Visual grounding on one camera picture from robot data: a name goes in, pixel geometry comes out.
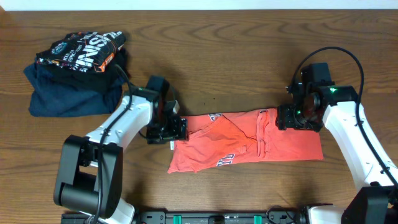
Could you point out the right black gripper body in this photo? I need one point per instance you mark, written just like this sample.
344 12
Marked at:
297 117

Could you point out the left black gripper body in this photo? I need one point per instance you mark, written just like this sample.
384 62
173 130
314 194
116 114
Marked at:
179 129

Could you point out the red orange t-shirt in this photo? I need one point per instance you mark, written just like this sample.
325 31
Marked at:
222 139

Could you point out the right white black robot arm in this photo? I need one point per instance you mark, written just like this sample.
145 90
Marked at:
374 173

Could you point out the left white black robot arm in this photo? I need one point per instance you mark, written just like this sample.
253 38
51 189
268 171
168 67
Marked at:
90 175

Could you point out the folded black printed shirt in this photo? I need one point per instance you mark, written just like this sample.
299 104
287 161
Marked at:
83 51

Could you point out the folded navy blue shirt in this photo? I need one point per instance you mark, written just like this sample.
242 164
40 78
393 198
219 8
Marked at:
54 99

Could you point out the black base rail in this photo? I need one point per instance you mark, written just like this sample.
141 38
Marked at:
273 216

